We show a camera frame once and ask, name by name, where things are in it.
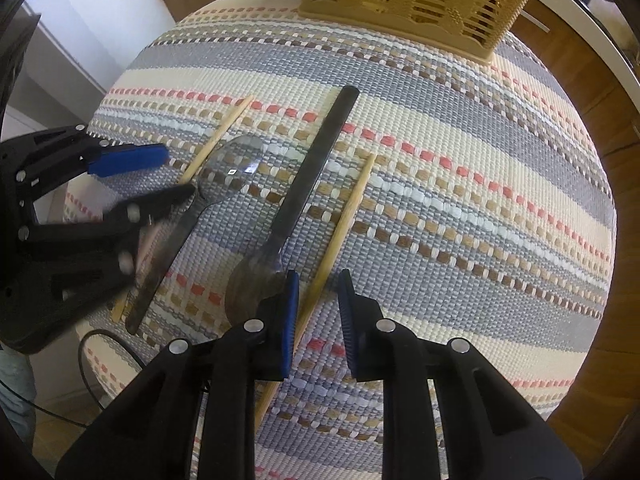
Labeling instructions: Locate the striped woven table mat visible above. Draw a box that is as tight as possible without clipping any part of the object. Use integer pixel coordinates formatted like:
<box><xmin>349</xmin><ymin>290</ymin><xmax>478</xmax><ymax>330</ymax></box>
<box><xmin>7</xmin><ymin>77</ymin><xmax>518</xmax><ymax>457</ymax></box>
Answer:
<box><xmin>62</xmin><ymin>0</ymin><xmax>618</xmax><ymax>480</ymax></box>

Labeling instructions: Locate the metal spoon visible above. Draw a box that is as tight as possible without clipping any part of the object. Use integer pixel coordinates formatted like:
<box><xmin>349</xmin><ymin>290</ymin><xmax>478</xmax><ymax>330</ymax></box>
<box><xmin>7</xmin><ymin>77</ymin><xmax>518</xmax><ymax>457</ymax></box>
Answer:
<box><xmin>125</xmin><ymin>134</ymin><xmax>266</xmax><ymax>335</ymax></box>

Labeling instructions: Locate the black power cable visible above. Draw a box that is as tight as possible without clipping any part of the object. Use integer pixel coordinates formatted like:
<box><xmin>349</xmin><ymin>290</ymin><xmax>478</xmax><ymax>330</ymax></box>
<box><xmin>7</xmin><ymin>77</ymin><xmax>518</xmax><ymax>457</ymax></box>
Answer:
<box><xmin>0</xmin><ymin>327</ymin><xmax>147</xmax><ymax>428</ymax></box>

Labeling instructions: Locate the black handled spoon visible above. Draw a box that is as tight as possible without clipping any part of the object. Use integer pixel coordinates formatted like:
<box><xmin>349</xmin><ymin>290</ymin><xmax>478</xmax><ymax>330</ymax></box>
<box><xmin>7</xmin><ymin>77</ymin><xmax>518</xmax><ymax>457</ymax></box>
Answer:
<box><xmin>224</xmin><ymin>86</ymin><xmax>359</xmax><ymax>325</ymax></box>

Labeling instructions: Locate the wooden chopstick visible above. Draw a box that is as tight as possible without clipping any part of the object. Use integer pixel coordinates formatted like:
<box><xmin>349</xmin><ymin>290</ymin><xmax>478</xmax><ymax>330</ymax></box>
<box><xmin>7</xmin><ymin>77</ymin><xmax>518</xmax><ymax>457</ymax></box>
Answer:
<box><xmin>254</xmin><ymin>155</ymin><xmax>375</xmax><ymax>434</ymax></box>
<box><xmin>111</xmin><ymin>96</ymin><xmax>255</xmax><ymax>323</ymax></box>

